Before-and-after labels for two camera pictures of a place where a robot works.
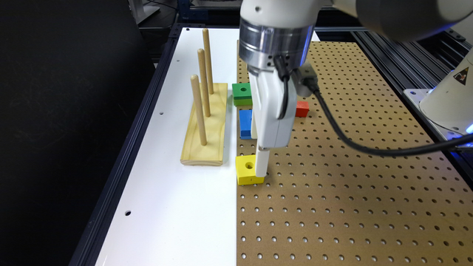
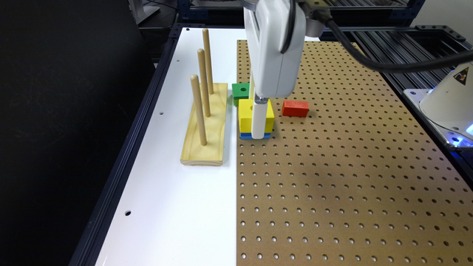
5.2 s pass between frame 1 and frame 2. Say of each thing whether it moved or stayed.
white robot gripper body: moved
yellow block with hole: moved
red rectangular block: stayed
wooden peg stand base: stayed
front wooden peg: stayed
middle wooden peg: stayed
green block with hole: stayed
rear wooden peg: stayed
